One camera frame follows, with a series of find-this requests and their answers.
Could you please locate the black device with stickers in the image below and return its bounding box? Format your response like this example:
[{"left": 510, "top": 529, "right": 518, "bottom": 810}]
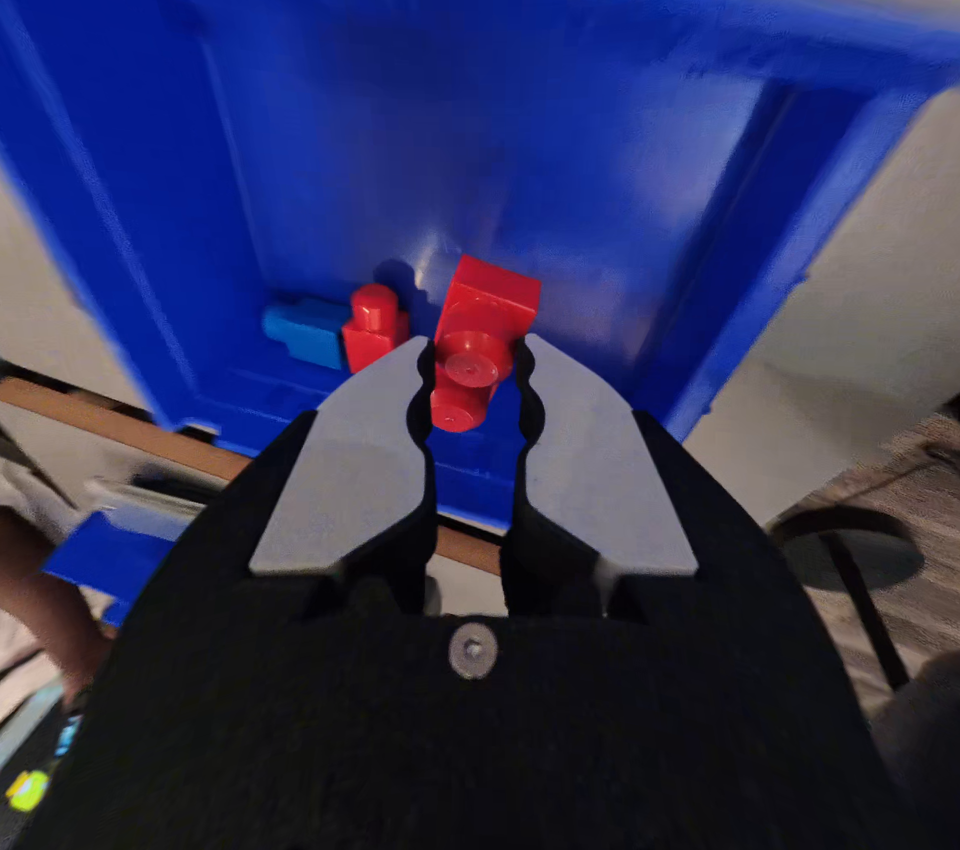
[{"left": 0, "top": 678, "right": 87, "bottom": 850}]

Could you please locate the blue plastic storage bin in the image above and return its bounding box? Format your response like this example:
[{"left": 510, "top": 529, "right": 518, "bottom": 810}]
[
  {"left": 41, "top": 511, "right": 198, "bottom": 630},
  {"left": 0, "top": 0, "right": 960, "bottom": 536}
]

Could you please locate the red single-stud toy block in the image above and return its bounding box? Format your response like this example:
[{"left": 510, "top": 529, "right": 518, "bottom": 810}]
[{"left": 341, "top": 284, "right": 412, "bottom": 375}]

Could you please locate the wooden table edge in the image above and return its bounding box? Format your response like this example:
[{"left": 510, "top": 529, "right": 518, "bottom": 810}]
[{"left": 0, "top": 378, "right": 502, "bottom": 575}]

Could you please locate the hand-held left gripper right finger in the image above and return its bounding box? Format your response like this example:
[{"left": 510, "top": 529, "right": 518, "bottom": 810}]
[{"left": 498, "top": 333, "right": 700, "bottom": 617}]

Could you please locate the blue single-stud toy block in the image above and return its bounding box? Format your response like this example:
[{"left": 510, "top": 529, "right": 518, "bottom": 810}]
[{"left": 262, "top": 299, "right": 354, "bottom": 371}]

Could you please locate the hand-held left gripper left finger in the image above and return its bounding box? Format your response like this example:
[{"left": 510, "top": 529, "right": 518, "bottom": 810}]
[{"left": 247, "top": 336, "right": 440, "bottom": 615}]

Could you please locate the red two-stud toy block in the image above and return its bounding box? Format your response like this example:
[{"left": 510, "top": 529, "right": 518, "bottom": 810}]
[{"left": 429, "top": 254, "right": 543, "bottom": 433}]

